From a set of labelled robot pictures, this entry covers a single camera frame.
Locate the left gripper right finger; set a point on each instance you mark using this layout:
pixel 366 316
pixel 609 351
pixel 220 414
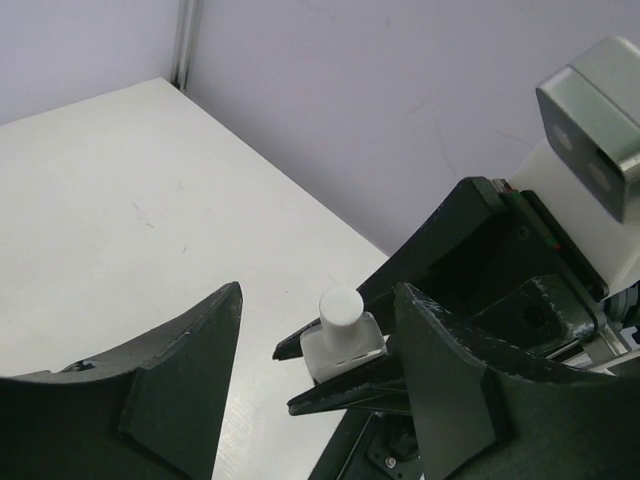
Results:
pixel 485 409

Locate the clear nail polish bottle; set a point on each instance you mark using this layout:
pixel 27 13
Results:
pixel 347 336

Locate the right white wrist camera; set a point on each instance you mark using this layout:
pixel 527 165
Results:
pixel 586 169

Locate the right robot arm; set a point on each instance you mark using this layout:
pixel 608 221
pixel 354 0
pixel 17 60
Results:
pixel 384 446

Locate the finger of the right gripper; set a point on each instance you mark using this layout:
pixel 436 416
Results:
pixel 377 386

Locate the left aluminium frame post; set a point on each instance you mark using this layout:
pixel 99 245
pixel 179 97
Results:
pixel 187 32

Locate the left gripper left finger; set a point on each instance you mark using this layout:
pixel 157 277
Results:
pixel 150 408

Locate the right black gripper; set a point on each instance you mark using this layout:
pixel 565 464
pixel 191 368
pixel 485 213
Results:
pixel 498 262

